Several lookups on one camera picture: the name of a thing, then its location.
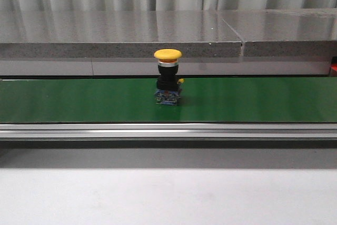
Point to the white cabinet front panel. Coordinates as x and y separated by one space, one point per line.
148 66

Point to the grey stone countertop slab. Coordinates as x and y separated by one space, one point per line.
121 34

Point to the green conveyor belt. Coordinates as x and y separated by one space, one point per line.
203 99

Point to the red object at right edge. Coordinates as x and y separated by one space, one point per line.
333 70

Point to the aluminium conveyor side rail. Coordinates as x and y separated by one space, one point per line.
170 131

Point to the grey stone slab right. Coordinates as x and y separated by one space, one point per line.
285 33

